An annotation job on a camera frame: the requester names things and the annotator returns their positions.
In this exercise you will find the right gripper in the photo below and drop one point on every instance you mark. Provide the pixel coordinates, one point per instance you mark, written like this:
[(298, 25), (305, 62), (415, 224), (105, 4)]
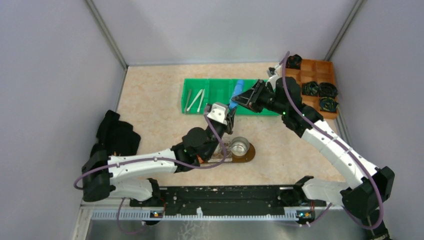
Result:
[(257, 96)]

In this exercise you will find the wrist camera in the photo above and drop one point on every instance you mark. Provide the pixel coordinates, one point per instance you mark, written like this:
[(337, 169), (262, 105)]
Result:
[(217, 112), (274, 73)]

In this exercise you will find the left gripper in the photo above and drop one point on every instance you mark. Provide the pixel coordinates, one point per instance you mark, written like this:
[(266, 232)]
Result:
[(228, 122)]

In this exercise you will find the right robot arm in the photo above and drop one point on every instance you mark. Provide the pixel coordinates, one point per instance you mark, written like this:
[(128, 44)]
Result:
[(365, 186)]

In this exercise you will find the clear glass cup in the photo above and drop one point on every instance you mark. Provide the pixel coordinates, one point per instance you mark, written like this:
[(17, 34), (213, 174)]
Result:
[(225, 150)]

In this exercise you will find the green divided plastic bin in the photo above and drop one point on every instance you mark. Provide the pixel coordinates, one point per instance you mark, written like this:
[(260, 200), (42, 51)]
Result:
[(216, 90)]

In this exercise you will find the steel cup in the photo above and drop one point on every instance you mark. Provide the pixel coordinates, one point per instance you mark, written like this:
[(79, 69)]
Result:
[(239, 146)]

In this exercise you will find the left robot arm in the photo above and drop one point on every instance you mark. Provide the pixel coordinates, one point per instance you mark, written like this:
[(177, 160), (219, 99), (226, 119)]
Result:
[(106, 176)]

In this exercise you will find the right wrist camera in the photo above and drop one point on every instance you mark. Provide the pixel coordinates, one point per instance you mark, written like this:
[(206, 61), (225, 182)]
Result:
[(274, 73)]

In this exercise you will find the blue toothpaste tube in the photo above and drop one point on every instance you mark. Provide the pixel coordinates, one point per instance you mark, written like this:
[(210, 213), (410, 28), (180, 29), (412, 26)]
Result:
[(238, 89)]

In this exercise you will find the rolled dark sock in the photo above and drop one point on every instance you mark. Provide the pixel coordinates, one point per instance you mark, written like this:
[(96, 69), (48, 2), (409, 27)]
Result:
[(294, 62), (328, 104), (327, 90), (310, 89)]

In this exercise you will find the wooden compartment box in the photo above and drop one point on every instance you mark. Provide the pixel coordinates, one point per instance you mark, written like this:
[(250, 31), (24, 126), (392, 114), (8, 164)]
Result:
[(319, 71)]

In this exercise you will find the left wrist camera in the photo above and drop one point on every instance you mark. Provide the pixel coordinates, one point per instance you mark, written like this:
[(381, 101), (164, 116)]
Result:
[(217, 112)]

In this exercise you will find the white toothbrush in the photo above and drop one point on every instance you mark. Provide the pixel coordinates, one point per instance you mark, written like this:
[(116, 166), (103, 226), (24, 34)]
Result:
[(201, 101), (194, 100)]

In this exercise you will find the grey toothbrush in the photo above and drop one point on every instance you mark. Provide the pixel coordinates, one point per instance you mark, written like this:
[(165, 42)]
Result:
[(187, 100)]

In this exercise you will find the brown oval wooden tray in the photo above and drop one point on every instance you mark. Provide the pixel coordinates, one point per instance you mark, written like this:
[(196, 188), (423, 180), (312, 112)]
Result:
[(244, 159)]

